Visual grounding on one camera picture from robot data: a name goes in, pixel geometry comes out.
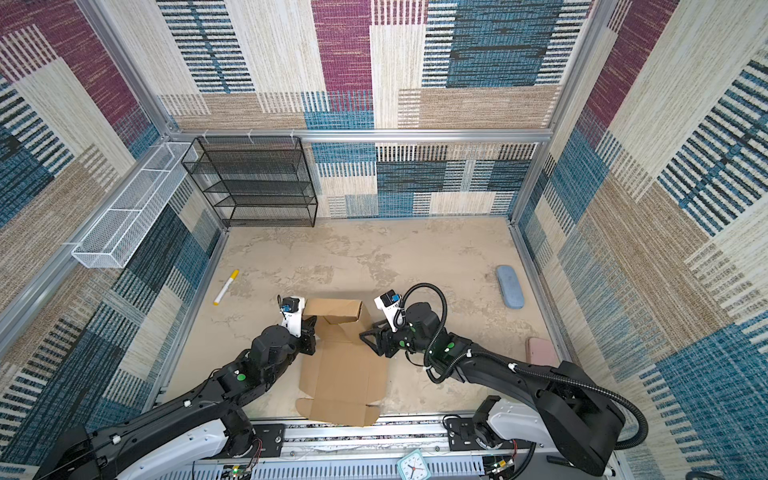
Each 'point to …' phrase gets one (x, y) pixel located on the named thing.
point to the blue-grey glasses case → (510, 287)
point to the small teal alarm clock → (413, 466)
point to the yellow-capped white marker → (234, 275)
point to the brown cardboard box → (344, 382)
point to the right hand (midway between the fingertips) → (369, 335)
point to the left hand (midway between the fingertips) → (317, 314)
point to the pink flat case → (542, 353)
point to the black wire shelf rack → (255, 181)
